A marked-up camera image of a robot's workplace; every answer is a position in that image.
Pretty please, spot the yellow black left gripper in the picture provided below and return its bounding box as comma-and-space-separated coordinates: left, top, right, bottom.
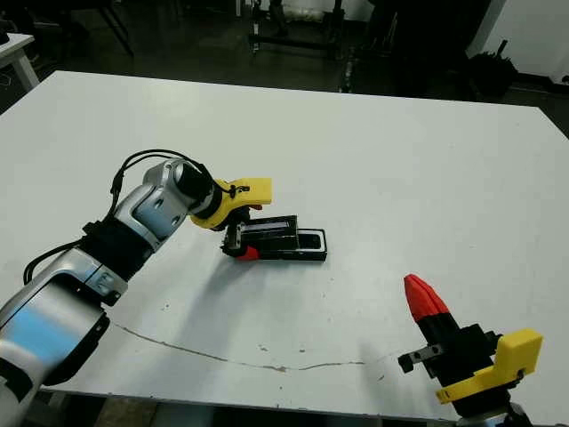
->
189, 177, 273, 262

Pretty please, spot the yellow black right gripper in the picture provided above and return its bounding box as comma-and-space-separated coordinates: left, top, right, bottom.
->
397, 274, 544, 405

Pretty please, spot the glossy black box lid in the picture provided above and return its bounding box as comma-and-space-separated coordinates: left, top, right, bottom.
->
239, 214, 300, 254

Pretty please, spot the black box base white lining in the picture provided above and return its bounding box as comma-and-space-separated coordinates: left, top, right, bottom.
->
257, 227, 329, 264

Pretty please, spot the black slanted stand leg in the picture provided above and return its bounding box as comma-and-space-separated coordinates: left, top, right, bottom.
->
97, 0, 135, 58

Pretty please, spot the black bushy floor object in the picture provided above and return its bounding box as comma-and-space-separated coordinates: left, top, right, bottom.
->
469, 39, 519, 97

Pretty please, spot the white desk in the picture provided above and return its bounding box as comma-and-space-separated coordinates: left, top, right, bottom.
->
0, 33, 41, 93

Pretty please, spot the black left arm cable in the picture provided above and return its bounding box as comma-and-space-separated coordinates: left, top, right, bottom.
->
21, 149, 212, 286

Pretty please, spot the metal post with caster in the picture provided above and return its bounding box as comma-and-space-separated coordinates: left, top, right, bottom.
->
340, 57, 357, 93

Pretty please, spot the black wheeled cart frame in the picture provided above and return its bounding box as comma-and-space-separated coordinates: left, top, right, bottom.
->
247, 0, 348, 59

